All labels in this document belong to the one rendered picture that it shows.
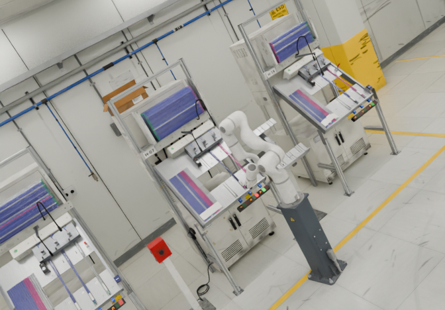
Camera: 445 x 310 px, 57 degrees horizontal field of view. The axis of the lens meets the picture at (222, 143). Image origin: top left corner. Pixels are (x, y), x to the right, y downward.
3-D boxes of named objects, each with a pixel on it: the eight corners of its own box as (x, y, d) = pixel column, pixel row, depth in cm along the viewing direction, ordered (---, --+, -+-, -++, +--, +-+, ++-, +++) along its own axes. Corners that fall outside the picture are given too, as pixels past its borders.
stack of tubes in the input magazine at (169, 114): (204, 111, 369) (191, 85, 361) (159, 141, 352) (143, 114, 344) (199, 111, 381) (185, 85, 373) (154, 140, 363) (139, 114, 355)
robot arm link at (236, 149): (241, 135, 318) (261, 167, 323) (226, 147, 312) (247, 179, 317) (246, 134, 310) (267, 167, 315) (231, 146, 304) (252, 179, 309)
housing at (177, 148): (215, 134, 384) (215, 124, 373) (173, 162, 367) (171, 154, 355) (210, 128, 388) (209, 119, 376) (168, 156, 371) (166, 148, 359)
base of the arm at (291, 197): (308, 193, 297) (298, 171, 292) (295, 208, 287) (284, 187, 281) (289, 191, 312) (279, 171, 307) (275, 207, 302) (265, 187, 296)
